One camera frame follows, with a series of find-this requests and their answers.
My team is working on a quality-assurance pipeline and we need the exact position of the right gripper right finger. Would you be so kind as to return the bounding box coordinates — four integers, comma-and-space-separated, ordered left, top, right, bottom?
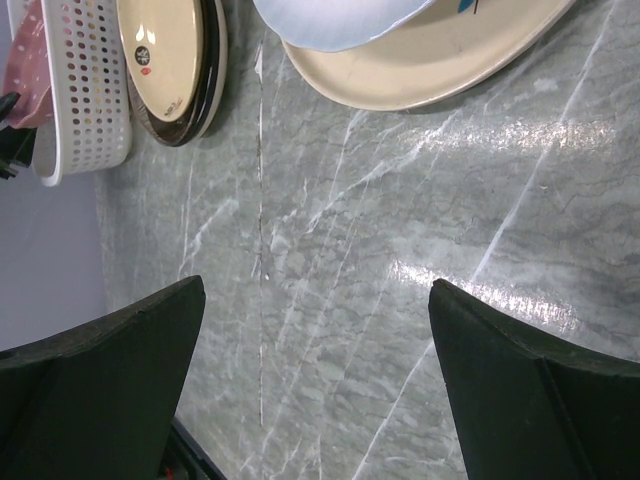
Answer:
429, 279, 639, 479

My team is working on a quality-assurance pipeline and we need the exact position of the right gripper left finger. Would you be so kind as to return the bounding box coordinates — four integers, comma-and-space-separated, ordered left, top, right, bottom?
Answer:
1, 276, 206, 479

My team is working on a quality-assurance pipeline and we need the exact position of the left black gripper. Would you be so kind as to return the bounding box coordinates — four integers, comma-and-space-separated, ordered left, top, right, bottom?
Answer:
1, 92, 37, 179

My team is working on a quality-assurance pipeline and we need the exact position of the pink polka dot plate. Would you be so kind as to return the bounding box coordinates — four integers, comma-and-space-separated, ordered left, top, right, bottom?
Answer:
1, 1, 54, 129

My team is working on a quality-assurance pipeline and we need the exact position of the white perforated plastic bin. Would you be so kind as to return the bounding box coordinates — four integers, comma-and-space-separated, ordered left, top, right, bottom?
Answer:
32, 1, 132, 187

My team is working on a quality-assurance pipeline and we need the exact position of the yellow round plate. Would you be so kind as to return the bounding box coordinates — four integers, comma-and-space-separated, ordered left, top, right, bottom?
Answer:
116, 0, 204, 122

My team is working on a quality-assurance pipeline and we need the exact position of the black round plate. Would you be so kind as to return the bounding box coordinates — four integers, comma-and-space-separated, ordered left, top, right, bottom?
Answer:
126, 1, 229, 147

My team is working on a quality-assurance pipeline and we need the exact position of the white scalloped paper bowl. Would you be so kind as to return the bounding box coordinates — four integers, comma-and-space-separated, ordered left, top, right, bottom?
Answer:
254, 0, 434, 53

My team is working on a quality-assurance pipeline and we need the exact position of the cream plate with blue leaves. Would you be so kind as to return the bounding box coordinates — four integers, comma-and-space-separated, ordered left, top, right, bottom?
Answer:
284, 0, 573, 111

